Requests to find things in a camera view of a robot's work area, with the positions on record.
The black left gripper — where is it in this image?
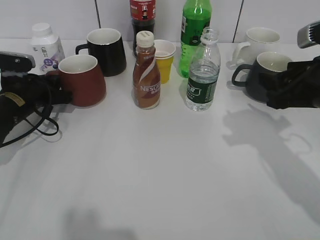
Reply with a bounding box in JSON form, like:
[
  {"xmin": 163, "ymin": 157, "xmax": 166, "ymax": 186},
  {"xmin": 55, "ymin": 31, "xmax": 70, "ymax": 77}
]
[{"xmin": 18, "ymin": 74, "xmax": 73, "ymax": 105}]

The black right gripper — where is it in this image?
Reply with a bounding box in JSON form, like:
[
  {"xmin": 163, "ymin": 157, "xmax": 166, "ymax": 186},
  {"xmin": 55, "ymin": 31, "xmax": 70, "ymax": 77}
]
[{"xmin": 266, "ymin": 56, "xmax": 320, "ymax": 110}]

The red ceramic mug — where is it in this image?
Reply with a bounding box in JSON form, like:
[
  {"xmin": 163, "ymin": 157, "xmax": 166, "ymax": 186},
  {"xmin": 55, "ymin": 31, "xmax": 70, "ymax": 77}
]
[{"xmin": 47, "ymin": 54, "xmax": 106, "ymax": 107}]

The clear water bottle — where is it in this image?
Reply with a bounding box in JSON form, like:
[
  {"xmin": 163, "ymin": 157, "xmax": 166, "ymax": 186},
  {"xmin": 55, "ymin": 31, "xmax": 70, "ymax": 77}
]
[{"xmin": 185, "ymin": 27, "xmax": 221, "ymax": 112}]

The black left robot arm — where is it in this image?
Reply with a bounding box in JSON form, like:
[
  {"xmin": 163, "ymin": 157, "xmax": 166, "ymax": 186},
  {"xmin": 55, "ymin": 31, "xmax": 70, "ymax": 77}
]
[{"xmin": 0, "ymin": 51, "xmax": 73, "ymax": 147}]

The matte dark grey mug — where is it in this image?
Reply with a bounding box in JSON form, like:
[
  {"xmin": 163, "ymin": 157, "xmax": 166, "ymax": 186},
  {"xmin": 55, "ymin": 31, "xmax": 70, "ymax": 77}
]
[{"xmin": 231, "ymin": 51, "xmax": 292, "ymax": 103}]

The white ceramic mug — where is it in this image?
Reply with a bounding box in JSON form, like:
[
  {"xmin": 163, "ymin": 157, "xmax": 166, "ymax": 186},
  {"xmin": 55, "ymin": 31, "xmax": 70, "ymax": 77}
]
[{"xmin": 227, "ymin": 27, "xmax": 280, "ymax": 69}]

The glossy black mug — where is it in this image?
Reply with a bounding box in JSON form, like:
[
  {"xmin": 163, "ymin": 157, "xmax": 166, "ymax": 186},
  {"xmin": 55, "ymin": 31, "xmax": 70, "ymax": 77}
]
[{"xmin": 75, "ymin": 28, "xmax": 127, "ymax": 77}]

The white blueberry yogurt bottle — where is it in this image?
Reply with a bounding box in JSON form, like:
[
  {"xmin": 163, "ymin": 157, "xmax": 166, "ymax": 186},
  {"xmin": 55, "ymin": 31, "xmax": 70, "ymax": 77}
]
[{"xmin": 30, "ymin": 22, "xmax": 65, "ymax": 75}]

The brown Nescafe coffee bottle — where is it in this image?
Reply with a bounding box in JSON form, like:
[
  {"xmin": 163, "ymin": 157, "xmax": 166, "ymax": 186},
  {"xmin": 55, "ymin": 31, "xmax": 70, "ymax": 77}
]
[{"xmin": 132, "ymin": 30, "xmax": 161, "ymax": 109}]

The dark cola bottle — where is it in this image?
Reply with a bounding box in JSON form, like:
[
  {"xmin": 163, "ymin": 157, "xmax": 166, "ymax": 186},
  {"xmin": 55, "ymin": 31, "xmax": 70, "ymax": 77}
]
[{"xmin": 129, "ymin": 0, "xmax": 156, "ymax": 57}]

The green soda bottle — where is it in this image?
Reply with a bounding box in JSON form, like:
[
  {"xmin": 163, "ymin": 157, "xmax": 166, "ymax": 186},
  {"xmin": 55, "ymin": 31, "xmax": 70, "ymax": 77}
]
[{"xmin": 179, "ymin": 0, "xmax": 212, "ymax": 78}]

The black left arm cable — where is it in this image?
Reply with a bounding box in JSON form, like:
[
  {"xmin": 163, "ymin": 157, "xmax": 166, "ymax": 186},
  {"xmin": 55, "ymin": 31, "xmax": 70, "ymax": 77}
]
[{"xmin": 0, "ymin": 77, "xmax": 60, "ymax": 148}]

